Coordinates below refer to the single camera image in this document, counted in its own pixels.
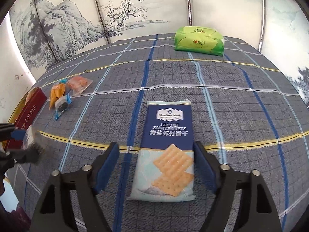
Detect dark sesame bar packet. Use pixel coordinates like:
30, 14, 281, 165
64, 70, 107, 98
23, 128, 45, 157

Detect clear orange snack packet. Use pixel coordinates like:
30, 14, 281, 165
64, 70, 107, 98
67, 76, 93, 95

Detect painted folding screen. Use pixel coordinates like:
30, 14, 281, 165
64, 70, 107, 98
10, 0, 309, 107

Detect yellow-orange snack packet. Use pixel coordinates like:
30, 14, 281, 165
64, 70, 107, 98
49, 82, 67, 109

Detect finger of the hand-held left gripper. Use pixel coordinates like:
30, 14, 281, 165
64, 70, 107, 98
0, 147, 40, 172
0, 123, 27, 142

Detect red tin box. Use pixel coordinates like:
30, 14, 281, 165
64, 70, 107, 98
7, 87, 47, 150

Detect small blue-ended cookie packet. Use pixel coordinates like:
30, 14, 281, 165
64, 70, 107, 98
54, 94, 73, 121

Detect grey plaid tablecloth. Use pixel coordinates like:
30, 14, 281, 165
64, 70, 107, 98
5, 34, 309, 232

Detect blue cracker packet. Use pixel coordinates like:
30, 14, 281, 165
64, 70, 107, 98
127, 99, 195, 202

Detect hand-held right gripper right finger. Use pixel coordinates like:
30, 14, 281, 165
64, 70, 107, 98
194, 141, 282, 232

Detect green tissue pack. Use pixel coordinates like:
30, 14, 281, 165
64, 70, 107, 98
174, 26, 225, 56

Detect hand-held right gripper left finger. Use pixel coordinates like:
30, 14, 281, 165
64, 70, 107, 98
31, 141, 120, 232

